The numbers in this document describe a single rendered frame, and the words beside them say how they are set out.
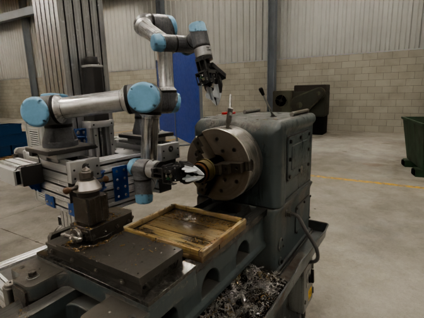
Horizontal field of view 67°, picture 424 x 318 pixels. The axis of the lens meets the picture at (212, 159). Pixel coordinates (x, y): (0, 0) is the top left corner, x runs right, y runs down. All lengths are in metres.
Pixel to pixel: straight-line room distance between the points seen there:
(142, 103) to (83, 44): 0.66
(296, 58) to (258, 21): 1.98
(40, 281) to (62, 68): 1.09
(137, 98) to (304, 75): 10.47
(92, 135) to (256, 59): 10.78
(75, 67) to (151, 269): 1.22
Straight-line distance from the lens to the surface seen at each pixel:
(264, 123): 1.41
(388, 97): 11.18
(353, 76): 11.26
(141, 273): 0.82
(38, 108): 1.39
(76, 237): 0.97
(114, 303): 0.86
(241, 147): 1.27
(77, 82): 1.79
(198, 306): 1.13
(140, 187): 1.36
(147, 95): 1.27
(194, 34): 1.47
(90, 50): 1.85
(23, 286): 1.02
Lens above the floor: 1.39
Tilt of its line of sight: 12 degrees down
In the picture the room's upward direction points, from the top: 1 degrees counter-clockwise
